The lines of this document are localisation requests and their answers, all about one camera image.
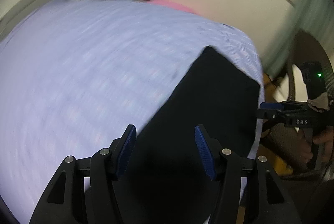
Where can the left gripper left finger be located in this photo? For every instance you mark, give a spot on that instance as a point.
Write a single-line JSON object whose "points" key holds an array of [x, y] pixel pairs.
{"points": [[81, 190]]}

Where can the purple floral bed sheet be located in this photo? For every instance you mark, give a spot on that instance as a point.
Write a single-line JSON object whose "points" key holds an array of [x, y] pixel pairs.
{"points": [[75, 73]]}

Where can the person's right hand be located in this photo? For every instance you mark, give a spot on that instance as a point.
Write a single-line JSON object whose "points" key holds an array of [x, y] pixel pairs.
{"points": [[304, 146]]}

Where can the black tracker box green light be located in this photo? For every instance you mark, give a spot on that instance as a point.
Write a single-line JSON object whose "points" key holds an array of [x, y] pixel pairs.
{"points": [[313, 79]]}

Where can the black pants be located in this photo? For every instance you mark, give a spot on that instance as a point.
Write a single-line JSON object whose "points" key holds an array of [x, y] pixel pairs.
{"points": [[165, 181]]}

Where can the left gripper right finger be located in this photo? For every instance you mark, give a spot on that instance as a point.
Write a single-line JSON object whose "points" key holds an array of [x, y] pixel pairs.
{"points": [[267, 200]]}

